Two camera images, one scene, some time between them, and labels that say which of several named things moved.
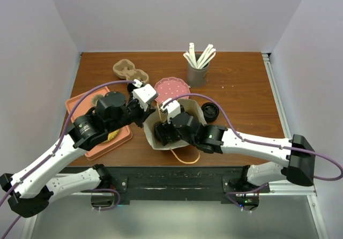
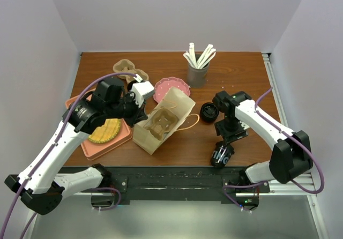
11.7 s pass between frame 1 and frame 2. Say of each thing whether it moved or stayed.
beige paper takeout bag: moved
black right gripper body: moved
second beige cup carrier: stayed
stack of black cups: stayed
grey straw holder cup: stayed
